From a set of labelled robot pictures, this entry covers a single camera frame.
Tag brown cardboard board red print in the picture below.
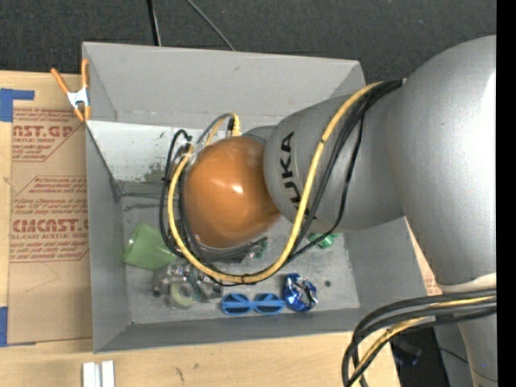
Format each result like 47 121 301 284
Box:
0 69 443 348

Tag blue crumpled foil packet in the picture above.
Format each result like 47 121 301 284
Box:
281 273 319 314

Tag grey metal bin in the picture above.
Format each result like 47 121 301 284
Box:
81 41 429 354

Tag blue sunglasses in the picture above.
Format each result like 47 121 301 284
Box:
219 292 287 317

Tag clear crumpled plastic thing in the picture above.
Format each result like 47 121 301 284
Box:
152 261 223 310

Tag pale green plastic cup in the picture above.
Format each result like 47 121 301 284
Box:
123 221 179 272

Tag green plastic toy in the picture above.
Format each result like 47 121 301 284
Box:
307 231 344 250

